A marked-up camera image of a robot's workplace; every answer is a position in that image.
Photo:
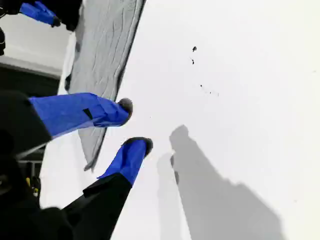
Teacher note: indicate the grey striped towel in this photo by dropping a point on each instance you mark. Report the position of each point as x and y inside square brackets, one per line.
[105, 50]

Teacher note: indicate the black camera box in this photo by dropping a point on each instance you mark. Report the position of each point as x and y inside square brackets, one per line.
[72, 15]

